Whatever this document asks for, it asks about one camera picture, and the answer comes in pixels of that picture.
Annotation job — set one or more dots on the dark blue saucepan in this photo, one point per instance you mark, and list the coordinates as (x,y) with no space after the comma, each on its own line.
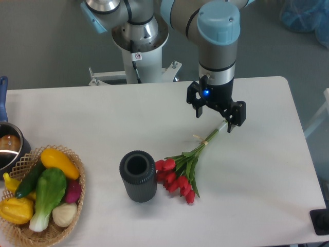
(13,143)

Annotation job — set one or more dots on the black device at edge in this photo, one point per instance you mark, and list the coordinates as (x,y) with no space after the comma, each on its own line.
(319,219)

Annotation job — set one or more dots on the magenta radish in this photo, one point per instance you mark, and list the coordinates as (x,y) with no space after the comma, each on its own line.
(73,192)

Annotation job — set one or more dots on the yellow ribbed pumpkin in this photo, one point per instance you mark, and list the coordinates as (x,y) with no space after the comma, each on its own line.
(17,211)

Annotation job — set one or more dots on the dark green cucumber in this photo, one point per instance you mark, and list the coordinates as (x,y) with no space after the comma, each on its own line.
(29,182)

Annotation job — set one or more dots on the yellow squash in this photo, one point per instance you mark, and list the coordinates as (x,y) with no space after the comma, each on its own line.
(53,158)

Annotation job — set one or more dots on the white garlic bulb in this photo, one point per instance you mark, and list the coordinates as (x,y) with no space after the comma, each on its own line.
(64,214)

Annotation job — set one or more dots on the red tulip bouquet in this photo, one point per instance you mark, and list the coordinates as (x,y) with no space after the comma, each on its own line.
(178,172)

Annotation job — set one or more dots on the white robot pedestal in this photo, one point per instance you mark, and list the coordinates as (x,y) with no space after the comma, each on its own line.
(141,49)

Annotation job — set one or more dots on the small yellow gourd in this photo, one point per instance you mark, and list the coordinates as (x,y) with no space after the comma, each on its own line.
(12,184)

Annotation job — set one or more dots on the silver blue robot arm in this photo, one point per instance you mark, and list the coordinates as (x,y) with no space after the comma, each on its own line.
(213,26)

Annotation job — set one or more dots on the blue plastic bag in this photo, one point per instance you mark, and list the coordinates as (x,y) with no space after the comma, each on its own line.
(305,17)

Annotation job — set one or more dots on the dark grey ribbed vase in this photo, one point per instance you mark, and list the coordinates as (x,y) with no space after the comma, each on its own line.
(138,172)

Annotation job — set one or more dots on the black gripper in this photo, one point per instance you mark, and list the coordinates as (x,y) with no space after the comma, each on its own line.
(218,98)

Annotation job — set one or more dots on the green bok choy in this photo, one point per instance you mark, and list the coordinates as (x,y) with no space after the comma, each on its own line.
(50,190)

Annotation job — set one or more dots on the white furniture frame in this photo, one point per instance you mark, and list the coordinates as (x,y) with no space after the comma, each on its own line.
(318,117)

